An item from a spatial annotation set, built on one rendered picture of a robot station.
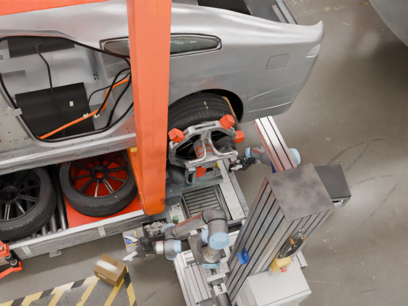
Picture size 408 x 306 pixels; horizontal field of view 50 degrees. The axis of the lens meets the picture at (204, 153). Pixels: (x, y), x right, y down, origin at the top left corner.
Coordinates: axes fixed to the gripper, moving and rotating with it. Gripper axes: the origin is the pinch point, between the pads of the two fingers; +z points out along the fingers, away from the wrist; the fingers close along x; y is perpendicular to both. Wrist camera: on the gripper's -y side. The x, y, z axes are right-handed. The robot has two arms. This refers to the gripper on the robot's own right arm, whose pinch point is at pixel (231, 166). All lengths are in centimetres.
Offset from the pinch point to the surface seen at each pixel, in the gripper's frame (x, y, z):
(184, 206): -10, -75, 32
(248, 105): -42, 17, -29
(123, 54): -48, 93, 69
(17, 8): 6, 181, 116
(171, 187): -16, -42, 43
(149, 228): 22, -26, 73
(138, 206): -13, -56, 74
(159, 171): 9, 37, 61
